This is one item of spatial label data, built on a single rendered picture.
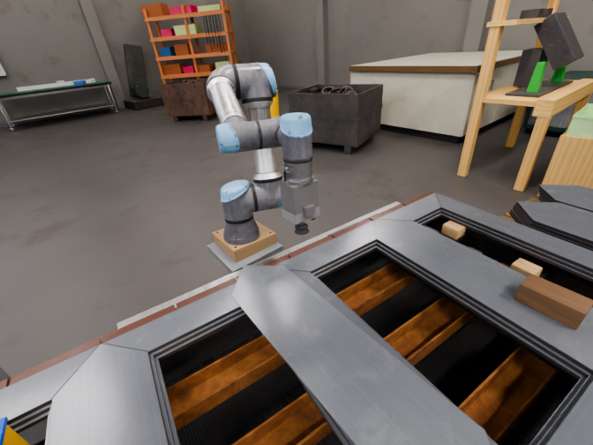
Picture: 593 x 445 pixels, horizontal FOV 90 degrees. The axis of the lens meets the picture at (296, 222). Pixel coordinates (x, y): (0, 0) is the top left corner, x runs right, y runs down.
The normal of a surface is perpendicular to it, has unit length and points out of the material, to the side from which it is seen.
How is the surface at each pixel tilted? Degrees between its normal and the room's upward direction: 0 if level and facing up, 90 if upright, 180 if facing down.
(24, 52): 90
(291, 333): 0
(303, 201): 88
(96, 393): 0
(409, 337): 0
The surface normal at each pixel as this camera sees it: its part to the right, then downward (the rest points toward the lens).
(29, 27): 0.63, 0.36
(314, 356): -0.07, -0.85
